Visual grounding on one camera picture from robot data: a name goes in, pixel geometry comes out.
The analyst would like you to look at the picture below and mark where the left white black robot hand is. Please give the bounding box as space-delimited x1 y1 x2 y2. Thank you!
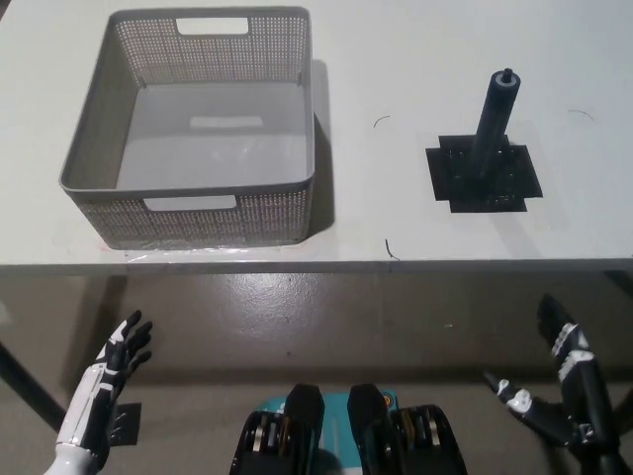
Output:
54 309 154 459

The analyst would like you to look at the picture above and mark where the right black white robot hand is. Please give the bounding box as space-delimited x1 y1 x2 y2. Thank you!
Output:
483 293 620 450

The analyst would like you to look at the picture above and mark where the black table leg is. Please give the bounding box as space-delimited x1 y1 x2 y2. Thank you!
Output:
0 339 68 437

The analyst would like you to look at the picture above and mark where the clear plastic tape sheet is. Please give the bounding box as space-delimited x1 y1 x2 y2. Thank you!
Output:
96 240 301 262

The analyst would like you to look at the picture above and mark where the black teal robot torso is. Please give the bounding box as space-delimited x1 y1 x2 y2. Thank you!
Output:
229 382 469 475

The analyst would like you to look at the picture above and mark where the grey perforated plastic basket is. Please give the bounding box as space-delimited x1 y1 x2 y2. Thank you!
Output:
57 5 317 250

